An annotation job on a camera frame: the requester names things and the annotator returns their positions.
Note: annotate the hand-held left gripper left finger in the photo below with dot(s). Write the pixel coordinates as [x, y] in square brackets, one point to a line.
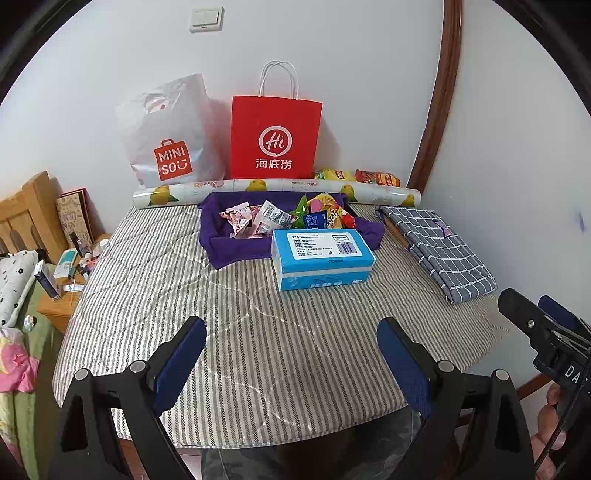
[180, 360]

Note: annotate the pink clear snack packet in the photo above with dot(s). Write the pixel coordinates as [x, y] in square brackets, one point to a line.
[247, 230]

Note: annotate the teal white box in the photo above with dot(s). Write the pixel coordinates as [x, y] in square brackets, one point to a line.
[64, 264]

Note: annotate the brown wooden door frame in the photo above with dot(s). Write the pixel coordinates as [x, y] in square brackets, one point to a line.
[443, 92]

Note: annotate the fruit print paper roll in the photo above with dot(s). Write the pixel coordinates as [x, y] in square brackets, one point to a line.
[217, 187]

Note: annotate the green snack packet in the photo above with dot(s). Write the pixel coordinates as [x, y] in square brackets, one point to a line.
[299, 210]

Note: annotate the blue tissue pack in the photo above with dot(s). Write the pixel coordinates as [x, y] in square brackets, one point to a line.
[318, 258]

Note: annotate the purple towel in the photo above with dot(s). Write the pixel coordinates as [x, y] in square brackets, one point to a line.
[235, 251]

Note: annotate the white red label snack packet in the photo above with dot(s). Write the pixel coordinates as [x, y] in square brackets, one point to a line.
[274, 214]

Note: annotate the red chip bag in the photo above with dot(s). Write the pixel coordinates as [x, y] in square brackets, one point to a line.
[378, 178]

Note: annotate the red paper bag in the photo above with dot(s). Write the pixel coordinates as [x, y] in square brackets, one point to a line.
[274, 134]

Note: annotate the yellow chip bag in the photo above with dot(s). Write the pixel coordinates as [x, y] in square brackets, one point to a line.
[334, 174]

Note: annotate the striped quilted table cover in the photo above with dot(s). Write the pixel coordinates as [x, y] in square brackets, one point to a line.
[231, 332]

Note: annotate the brown wooden board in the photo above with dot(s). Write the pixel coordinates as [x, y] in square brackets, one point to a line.
[397, 233]

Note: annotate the white floral pillow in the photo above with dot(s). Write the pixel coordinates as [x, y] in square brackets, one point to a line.
[16, 286]

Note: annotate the person's right hand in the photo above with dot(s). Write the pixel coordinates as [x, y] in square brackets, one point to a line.
[547, 406]

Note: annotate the dark bottle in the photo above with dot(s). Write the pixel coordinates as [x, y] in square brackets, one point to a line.
[76, 244]

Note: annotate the white plastic shopping bag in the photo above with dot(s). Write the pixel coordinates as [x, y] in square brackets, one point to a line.
[171, 134]

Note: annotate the black tube box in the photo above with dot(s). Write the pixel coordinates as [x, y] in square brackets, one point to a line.
[47, 279]

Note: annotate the yellow pink snack packet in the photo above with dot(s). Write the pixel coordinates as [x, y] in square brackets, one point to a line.
[325, 202]

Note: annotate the pink cloth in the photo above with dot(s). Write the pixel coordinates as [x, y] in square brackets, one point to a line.
[16, 360]

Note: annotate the wooden nightstand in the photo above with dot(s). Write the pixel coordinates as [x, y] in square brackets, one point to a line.
[60, 309]

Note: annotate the yellow snack packet dark label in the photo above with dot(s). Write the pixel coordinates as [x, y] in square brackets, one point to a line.
[340, 219]

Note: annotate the small blue snack packet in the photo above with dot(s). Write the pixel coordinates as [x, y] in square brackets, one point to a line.
[315, 221]

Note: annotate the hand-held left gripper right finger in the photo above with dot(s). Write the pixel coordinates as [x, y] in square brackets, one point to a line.
[401, 364]

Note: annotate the white light switch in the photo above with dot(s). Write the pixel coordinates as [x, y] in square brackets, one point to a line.
[207, 19]

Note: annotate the green bedspread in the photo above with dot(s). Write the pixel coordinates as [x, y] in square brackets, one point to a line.
[32, 415]

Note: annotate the grey checked cloth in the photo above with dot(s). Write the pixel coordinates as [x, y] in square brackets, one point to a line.
[443, 254]

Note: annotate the pink white snack packet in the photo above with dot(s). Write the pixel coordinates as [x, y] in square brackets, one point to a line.
[236, 212]

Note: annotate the wooden headboard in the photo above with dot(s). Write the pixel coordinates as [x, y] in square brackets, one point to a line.
[27, 217]

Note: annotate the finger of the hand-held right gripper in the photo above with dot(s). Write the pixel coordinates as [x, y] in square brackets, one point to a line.
[561, 316]
[531, 323]

